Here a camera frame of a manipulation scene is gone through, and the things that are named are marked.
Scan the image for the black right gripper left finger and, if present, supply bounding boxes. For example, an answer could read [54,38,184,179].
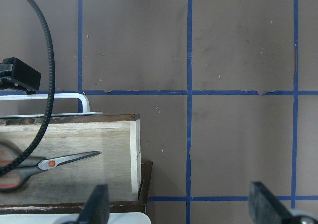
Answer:
[77,184,110,224]

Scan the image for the black braided cable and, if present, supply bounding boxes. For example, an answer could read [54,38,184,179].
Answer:
[0,0,56,177]

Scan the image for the white drawer handle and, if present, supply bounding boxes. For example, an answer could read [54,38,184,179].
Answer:
[0,91,103,118]

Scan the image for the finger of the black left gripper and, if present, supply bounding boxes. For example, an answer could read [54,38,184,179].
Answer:
[0,57,41,94]

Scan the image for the light wooden drawer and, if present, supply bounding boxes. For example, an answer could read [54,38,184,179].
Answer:
[0,115,142,205]

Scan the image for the grey orange scissors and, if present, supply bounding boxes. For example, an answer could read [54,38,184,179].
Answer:
[0,143,101,191]

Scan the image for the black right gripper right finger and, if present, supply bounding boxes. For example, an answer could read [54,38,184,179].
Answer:
[249,181,294,224]

